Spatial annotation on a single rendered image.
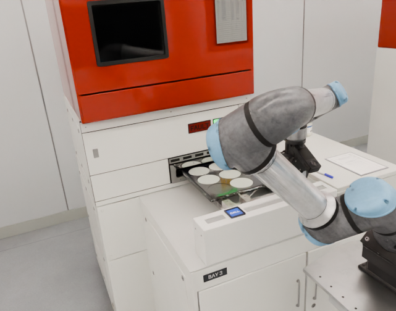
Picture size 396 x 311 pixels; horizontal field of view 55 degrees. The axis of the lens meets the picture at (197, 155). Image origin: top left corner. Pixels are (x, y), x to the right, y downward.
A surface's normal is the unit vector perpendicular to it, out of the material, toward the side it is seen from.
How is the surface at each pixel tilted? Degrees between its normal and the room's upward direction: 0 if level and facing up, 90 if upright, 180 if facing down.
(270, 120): 75
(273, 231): 90
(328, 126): 90
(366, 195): 39
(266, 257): 90
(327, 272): 0
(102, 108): 90
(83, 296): 0
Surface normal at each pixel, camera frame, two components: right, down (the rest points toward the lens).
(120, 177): 0.40, 0.31
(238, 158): -0.09, 0.72
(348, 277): -0.07, -0.93
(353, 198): -0.58, -0.57
